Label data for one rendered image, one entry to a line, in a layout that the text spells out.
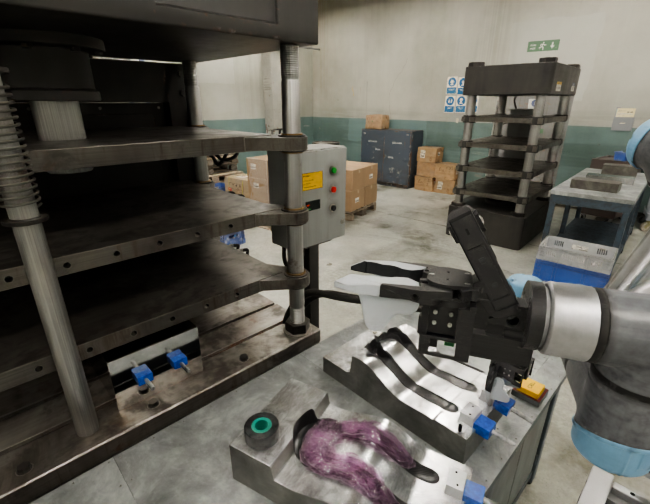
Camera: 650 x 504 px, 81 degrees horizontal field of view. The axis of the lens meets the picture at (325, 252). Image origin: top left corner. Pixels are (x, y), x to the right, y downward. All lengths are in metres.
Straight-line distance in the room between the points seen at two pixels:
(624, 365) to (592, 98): 6.99
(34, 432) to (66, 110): 0.91
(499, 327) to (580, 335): 0.07
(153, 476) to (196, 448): 0.11
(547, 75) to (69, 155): 4.37
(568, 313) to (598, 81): 7.01
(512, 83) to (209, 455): 4.50
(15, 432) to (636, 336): 1.42
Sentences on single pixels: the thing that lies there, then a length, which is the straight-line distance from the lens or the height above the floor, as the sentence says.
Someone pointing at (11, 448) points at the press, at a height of 0.78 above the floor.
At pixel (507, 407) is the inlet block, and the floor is 0.90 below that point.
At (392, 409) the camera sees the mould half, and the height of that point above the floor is 0.83.
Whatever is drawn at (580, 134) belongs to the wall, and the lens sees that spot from 7.40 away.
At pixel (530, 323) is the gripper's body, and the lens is 0.42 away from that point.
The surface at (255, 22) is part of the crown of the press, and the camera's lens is 1.20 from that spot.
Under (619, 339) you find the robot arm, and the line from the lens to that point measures 0.44.
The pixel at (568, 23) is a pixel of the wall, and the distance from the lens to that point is 7.56.
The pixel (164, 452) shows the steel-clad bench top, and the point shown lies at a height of 0.80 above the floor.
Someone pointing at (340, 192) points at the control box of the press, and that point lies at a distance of 1.67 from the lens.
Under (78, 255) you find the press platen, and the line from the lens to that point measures 1.14.
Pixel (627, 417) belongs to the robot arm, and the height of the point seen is 1.36.
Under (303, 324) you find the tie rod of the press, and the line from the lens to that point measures 1.52.
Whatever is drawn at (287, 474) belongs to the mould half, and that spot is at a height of 0.87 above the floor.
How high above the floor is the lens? 1.64
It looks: 21 degrees down
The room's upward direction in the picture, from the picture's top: straight up
